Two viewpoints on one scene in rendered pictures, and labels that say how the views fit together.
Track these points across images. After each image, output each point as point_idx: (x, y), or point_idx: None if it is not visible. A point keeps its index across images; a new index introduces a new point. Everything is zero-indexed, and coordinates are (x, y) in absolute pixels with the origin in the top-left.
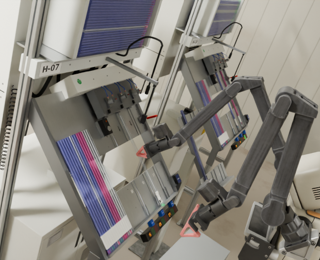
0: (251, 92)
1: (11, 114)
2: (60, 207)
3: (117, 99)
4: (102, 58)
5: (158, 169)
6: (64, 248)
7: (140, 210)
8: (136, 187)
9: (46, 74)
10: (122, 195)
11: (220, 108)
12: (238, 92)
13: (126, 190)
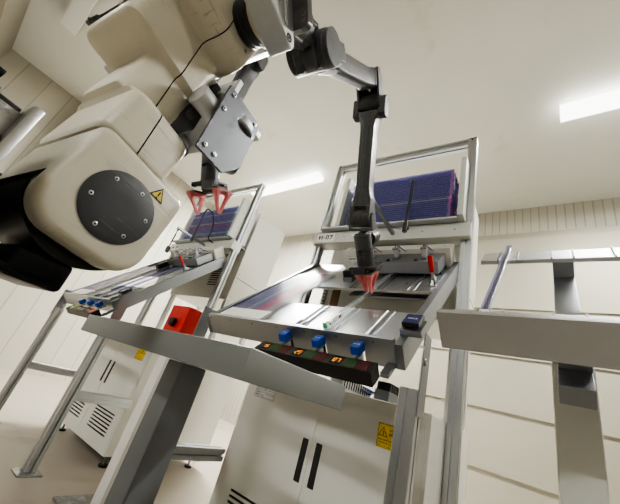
0: (357, 89)
1: (328, 299)
2: None
3: (390, 258)
4: (385, 233)
5: (396, 316)
6: (275, 442)
7: (294, 322)
8: (324, 309)
9: (321, 241)
10: (297, 306)
11: (359, 139)
12: (357, 106)
13: (307, 306)
